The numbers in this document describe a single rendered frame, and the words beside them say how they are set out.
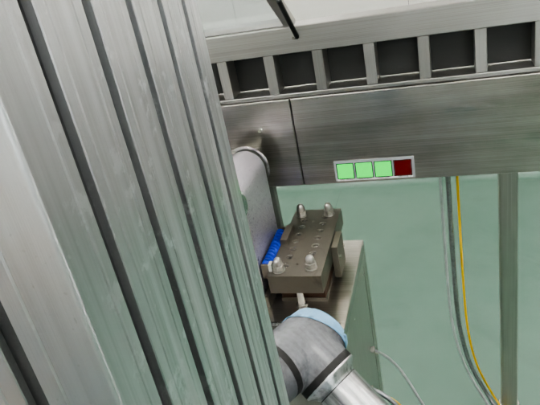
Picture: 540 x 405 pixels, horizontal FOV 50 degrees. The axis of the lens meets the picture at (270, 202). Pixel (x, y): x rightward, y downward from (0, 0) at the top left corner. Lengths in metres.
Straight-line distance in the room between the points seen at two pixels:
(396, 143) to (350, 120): 0.16
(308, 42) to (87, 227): 1.59
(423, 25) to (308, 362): 1.03
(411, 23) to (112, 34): 1.50
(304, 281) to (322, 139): 0.46
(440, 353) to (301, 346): 1.90
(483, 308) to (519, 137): 1.50
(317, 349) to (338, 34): 0.99
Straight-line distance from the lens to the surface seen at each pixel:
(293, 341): 1.06
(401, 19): 1.74
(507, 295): 2.32
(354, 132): 1.84
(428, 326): 3.07
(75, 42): 0.24
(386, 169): 1.87
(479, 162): 1.87
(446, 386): 2.78
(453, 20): 1.74
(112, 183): 0.24
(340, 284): 1.85
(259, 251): 1.76
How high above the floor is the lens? 1.95
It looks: 26 degrees down
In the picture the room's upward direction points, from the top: 12 degrees counter-clockwise
